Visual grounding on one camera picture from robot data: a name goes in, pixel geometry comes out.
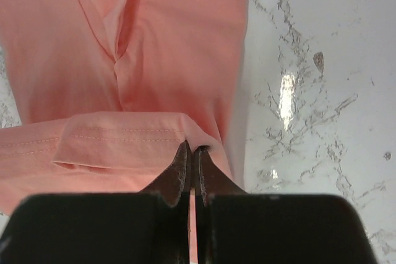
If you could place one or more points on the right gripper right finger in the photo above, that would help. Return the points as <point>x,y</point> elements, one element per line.
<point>234,226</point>

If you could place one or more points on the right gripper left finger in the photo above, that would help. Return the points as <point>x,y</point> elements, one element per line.
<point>149,226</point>

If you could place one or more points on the pink t shirt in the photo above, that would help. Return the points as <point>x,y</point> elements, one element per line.
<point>107,90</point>

